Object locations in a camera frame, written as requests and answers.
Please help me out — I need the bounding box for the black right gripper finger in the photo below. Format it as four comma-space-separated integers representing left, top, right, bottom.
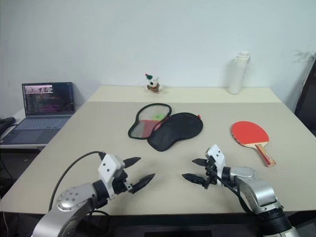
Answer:
182, 173, 208, 189
192, 158, 210, 167

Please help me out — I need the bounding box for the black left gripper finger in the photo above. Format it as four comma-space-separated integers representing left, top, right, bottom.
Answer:
122, 157, 142, 169
130, 173, 156, 194

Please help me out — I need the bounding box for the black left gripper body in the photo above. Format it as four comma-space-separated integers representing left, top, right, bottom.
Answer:
112, 169, 135, 196

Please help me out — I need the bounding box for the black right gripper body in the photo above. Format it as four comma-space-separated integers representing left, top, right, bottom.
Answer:
203, 156, 219, 191

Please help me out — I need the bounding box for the black mesh paddle case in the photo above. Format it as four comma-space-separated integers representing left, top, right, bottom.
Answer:
127, 103, 204, 152

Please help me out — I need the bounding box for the red table tennis paddle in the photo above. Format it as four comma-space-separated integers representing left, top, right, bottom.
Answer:
231, 120, 277, 168

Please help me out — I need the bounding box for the white plush dog toy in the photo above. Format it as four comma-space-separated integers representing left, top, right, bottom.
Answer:
144, 73, 163, 94

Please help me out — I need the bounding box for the white water bottle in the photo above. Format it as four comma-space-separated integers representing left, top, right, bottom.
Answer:
228, 51, 251, 95

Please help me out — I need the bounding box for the grey open laptop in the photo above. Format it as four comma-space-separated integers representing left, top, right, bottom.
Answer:
0, 82, 76, 145

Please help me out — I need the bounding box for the black office chair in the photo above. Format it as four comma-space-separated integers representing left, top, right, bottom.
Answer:
294, 55, 316, 138

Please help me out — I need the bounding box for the black bag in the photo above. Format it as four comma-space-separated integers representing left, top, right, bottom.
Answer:
0, 117, 17, 139

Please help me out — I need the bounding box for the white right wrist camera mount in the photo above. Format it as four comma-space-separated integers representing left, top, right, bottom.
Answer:
205, 144, 228, 173

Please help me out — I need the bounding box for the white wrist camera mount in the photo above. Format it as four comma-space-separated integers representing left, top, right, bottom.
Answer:
98, 154, 126, 200
205, 144, 228, 173

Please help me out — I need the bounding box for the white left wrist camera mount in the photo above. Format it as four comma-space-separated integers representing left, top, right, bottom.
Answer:
98, 154, 126, 200

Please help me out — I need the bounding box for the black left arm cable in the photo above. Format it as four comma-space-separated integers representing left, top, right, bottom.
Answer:
48, 151, 109, 217

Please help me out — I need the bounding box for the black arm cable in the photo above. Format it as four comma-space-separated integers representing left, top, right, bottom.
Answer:
217, 170, 250, 213
48, 151, 109, 217

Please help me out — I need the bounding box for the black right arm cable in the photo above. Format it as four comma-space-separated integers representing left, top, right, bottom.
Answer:
217, 170, 250, 213

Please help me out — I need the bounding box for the black table frame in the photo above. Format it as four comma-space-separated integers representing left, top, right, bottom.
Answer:
81, 211, 297, 237

